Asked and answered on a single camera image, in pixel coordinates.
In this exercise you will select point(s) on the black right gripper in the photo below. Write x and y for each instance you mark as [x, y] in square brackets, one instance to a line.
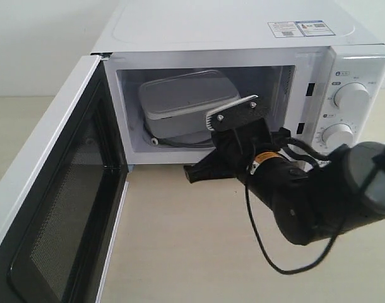
[235, 151]

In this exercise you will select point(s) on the white plastic lidded container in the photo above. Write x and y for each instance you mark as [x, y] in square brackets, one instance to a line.
[177, 105]

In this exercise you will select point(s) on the white microwave door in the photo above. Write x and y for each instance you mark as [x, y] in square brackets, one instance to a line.
[61, 197]

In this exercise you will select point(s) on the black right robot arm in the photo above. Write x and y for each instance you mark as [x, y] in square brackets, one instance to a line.
[345, 194]

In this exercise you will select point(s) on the white microwave oven body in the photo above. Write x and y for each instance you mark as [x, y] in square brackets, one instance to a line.
[149, 40]

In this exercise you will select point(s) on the glass turntable plate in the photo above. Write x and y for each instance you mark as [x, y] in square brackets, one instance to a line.
[176, 144]

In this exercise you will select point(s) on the lower white control knob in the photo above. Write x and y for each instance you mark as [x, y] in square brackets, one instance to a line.
[337, 135]

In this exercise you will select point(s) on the white control knob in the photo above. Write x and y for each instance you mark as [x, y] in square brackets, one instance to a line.
[349, 94]
[337, 135]

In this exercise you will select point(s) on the upper white control knob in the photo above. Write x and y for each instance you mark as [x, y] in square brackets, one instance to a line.
[349, 94]

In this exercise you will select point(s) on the blue white warning sticker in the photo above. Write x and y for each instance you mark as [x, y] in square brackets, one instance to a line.
[307, 28]

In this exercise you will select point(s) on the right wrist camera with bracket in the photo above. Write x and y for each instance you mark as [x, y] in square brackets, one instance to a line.
[237, 113]

